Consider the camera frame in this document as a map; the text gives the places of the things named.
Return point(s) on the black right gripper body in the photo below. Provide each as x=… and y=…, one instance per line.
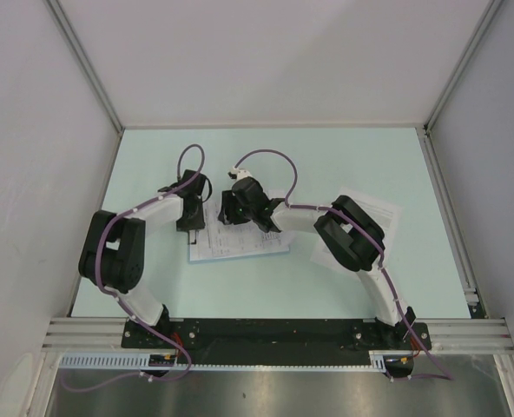
x=245, y=213

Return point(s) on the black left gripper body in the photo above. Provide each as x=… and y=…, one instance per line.
x=193, y=221

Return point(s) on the metal folder clip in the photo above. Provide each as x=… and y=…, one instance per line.
x=193, y=237

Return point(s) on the table form paper sheet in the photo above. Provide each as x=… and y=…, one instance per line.
x=220, y=242

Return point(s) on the blue clipboard folder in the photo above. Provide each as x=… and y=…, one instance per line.
x=240, y=247

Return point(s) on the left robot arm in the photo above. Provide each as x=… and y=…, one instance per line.
x=113, y=254

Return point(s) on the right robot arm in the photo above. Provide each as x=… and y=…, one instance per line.
x=352, y=237

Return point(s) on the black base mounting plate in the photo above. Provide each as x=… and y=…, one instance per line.
x=300, y=338

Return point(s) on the lower text paper sheet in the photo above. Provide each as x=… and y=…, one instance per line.
x=386, y=214

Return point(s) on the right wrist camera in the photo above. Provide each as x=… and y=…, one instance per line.
x=237, y=174

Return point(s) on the slotted cable duct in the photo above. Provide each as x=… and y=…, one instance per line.
x=338, y=361

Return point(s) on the left aluminium frame post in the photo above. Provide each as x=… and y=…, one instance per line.
x=81, y=57

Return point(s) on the aluminium frame post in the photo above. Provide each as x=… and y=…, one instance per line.
x=81, y=57
x=472, y=46

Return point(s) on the aluminium front frame rail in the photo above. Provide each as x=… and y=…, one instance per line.
x=449, y=336

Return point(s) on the right aluminium frame post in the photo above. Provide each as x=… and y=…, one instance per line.
x=472, y=46

